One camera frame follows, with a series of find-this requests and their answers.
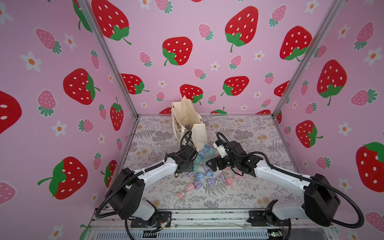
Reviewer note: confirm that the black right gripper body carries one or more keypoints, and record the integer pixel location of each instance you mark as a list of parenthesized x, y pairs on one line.
[(216, 162)]

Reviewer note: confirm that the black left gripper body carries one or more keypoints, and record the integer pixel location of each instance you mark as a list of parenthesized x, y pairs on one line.
[(189, 166)]

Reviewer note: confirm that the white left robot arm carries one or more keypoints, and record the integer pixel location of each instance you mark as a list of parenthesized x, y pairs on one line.
[(125, 196)]

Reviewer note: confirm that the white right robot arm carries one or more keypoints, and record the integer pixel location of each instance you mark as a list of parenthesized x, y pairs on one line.
[(317, 202)]

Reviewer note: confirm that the blue hourglass centre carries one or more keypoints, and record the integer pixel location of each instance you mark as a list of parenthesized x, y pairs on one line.
[(200, 176)]

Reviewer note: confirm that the blue hourglass near bag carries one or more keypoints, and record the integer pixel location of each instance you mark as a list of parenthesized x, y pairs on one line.
[(206, 148)]

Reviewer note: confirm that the pink hourglass right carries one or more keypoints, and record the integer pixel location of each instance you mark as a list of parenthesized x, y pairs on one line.
[(230, 181)]

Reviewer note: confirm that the pink hourglass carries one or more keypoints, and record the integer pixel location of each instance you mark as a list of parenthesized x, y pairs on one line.
[(182, 195), (230, 181)]

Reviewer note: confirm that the pink hourglass front left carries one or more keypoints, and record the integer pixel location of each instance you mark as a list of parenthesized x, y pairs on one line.
[(182, 195)]

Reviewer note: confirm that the purple hourglass front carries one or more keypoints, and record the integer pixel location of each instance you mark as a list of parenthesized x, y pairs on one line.
[(198, 185)]

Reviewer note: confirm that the lilac hourglass centre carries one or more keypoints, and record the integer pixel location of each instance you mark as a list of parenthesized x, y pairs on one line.
[(211, 181)]

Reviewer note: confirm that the cream canvas tote bag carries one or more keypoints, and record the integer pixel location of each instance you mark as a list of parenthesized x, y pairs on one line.
[(186, 118)]

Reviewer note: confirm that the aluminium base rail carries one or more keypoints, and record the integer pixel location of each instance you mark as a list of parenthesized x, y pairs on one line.
[(209, 224)]

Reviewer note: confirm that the silver corner frame post right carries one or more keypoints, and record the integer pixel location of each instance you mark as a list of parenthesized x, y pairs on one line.
[(324, 27)]

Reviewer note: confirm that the silver corner frame post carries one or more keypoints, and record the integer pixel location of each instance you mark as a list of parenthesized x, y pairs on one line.
[(90, 18), (324, 27)]

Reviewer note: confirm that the silver corner frame post left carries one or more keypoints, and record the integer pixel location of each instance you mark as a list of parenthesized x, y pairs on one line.
[(90, 18)]

